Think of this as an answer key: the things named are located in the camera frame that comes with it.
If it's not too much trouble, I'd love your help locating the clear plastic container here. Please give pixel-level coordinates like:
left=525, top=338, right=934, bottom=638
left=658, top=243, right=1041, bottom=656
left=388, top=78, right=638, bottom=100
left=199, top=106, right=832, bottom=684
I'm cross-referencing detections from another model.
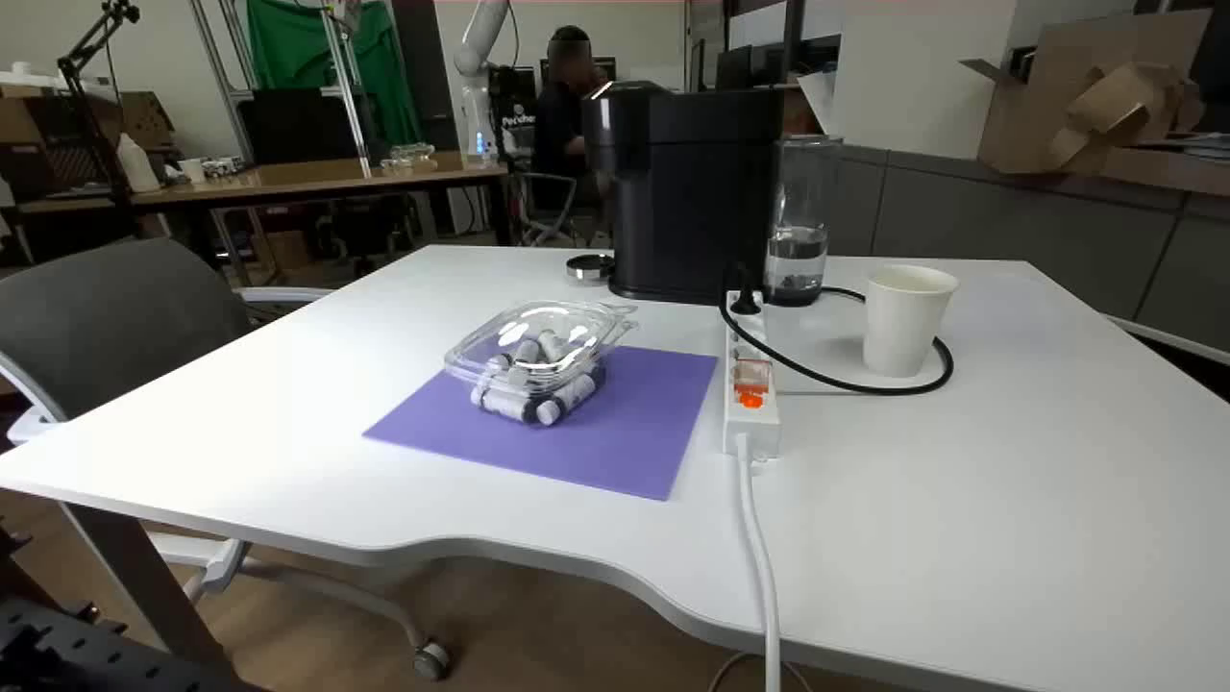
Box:
left=447, top=305, right=635, bottom=384

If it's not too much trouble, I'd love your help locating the white coffee capsules pile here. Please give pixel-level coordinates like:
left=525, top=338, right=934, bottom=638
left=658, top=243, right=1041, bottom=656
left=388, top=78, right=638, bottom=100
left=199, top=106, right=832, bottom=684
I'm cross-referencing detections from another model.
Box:
left=467, top=325, right=598, bottom=427

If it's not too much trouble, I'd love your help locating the black power cable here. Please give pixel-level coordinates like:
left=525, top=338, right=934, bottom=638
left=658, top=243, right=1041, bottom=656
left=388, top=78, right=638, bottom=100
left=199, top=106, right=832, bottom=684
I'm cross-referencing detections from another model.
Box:
left=715, top=284, right=957, bottom=398

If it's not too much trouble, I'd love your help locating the green cloth backdrop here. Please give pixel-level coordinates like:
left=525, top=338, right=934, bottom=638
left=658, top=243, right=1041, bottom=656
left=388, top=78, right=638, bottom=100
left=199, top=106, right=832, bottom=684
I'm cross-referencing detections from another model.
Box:
left=247, top=0, right=422, bottom=146

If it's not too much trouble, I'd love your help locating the seated person in black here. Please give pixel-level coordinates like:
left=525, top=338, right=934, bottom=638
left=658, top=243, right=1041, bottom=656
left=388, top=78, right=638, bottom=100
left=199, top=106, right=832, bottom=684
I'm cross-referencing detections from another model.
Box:
left=529, top=28, right=606, bottom=177

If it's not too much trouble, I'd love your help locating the black coffee machine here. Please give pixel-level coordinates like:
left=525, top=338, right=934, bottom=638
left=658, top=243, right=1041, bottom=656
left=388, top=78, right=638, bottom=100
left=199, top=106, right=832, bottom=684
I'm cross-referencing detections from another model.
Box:
left=585, top=82, right=781, bottom=305

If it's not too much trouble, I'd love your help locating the cardboard box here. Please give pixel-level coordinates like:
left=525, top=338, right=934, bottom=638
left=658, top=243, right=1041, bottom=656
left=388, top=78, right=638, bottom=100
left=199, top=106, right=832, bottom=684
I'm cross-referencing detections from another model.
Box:
left=963, top=6, right=1210, bottom=177

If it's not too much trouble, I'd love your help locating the clear water bottle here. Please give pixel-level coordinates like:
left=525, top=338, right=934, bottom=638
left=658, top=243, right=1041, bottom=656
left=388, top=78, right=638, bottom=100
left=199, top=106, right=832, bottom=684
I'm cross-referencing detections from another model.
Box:
left=765, top=136, right=836, bottom=307

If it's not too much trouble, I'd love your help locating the white paper cup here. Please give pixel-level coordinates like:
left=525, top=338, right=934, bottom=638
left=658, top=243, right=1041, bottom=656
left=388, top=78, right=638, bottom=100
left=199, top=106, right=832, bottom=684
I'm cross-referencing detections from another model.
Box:
left=864, top=266, right=957, bottom=375

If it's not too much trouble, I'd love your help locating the wooden background desk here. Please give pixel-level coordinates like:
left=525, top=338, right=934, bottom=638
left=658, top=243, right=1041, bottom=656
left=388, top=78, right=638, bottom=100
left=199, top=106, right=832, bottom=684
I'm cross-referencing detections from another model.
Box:
left=3, top=151, right=511, bottom=245

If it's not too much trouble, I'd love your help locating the grey office chair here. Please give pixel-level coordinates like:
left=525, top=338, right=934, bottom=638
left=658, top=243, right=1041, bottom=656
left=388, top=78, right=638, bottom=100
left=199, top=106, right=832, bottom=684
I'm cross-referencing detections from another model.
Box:
left=0, top=238, right=452, bottom=680

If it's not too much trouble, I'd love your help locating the white power strip cord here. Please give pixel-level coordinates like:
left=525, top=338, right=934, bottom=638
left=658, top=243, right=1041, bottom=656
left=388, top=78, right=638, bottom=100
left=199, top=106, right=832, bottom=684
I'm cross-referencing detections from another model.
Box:
left=731, top=434, right=786, bottom=692

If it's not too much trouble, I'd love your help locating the white power strip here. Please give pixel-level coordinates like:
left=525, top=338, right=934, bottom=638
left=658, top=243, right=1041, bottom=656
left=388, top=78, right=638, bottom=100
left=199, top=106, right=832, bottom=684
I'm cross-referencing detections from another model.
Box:
left=724, top=287, right=781, bottom=460

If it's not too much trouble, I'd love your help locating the black microphone stand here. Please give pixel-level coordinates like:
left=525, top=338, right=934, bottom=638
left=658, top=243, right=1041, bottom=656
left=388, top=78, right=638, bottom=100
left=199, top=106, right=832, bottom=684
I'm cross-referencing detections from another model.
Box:
left=53, top=0, right=147, bottom=243

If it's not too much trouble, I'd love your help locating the small black round lid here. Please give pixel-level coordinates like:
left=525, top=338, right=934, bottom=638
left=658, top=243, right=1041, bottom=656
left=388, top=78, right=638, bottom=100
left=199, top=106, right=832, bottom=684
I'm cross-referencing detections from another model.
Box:
left=566, top=255, right=616, bottom=284

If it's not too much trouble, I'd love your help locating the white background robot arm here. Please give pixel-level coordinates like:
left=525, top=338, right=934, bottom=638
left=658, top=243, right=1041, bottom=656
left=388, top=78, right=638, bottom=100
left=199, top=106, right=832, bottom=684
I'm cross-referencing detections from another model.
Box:
left=452, top=0, right=511, bottom=164

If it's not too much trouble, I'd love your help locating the purple mat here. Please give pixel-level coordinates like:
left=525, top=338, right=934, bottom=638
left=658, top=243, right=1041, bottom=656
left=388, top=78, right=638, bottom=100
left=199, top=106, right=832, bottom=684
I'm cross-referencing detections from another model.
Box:
left=369, top=347, right=718, bottom=500

